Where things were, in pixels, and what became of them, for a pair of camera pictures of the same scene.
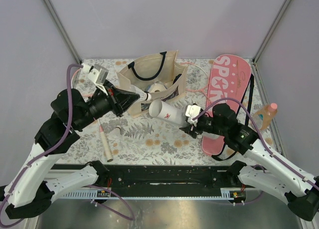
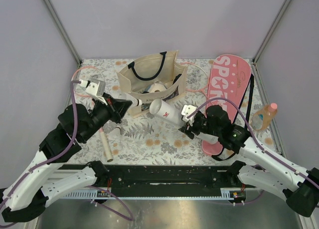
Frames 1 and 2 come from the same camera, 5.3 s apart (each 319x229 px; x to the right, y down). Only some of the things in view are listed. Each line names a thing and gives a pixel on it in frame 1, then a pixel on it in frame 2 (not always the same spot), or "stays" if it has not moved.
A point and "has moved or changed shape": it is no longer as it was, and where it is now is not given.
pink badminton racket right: (197, 79) stays
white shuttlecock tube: (174, 114) stays
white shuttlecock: (144, 95) has moved or changed shape
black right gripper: (192, 128) stays
